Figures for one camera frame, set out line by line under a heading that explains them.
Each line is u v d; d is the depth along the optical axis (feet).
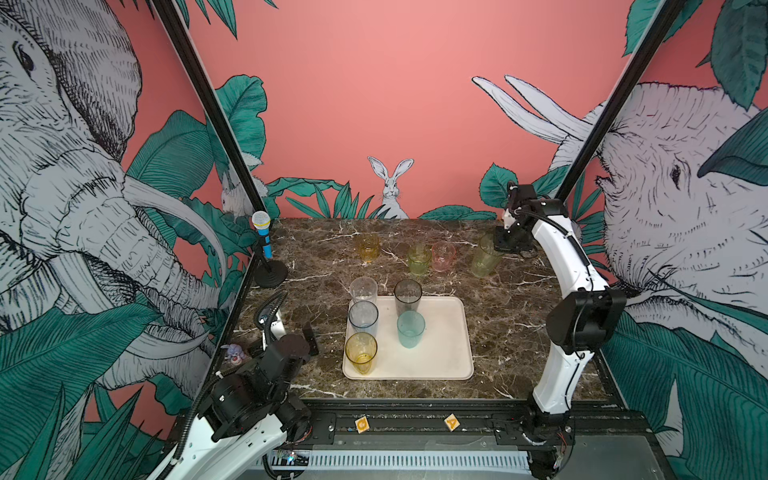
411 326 2.91
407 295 2.69
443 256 3.52
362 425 2.44
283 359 1.58
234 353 2.69
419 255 3.52
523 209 2.09
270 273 3.36
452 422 2.45
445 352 2.93
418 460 2.31
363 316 2.70
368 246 3.56
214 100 2.84
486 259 2.83
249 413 1.48
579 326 1.68
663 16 2.29
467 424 2.47
